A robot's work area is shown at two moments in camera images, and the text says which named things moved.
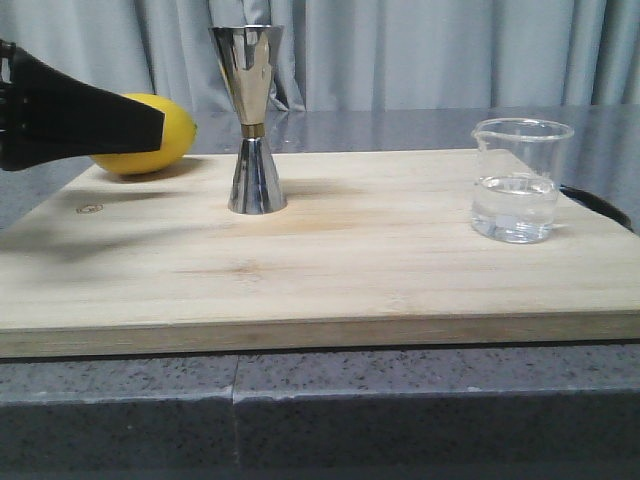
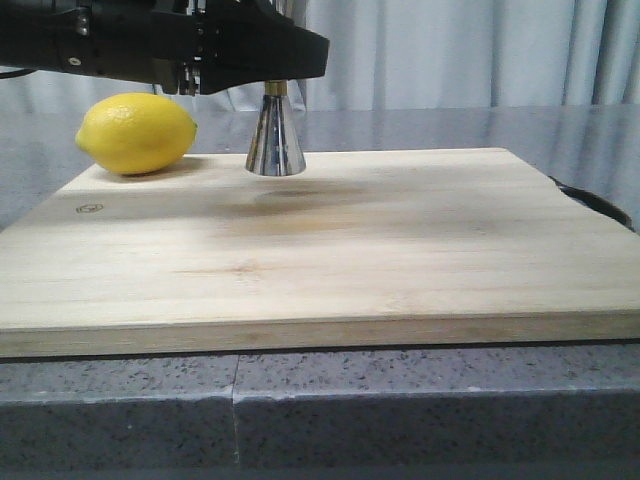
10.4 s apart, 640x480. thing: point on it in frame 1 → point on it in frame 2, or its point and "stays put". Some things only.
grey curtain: [350, 55] stays put
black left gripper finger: [45, 119] → [251, 41]
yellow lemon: [178, 137] stays put
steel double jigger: [249, 56] → [275, 147]
